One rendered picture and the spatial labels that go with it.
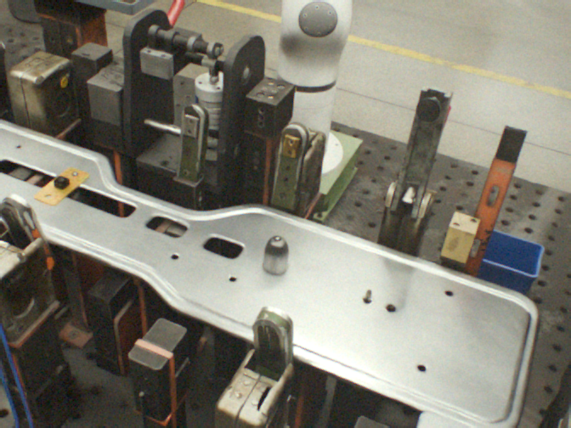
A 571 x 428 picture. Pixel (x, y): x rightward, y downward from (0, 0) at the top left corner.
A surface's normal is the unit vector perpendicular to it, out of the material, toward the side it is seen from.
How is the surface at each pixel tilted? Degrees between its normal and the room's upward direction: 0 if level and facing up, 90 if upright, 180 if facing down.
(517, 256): 86
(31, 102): 90
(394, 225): 90
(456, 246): 90
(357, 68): 0
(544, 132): 0
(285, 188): 78
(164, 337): 0
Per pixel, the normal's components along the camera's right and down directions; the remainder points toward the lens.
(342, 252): 0.06, -0.77
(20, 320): 0.90, 0.31
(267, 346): -0.43, 0.71
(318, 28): 0.00, 0.82
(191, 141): -0.40, 0.40
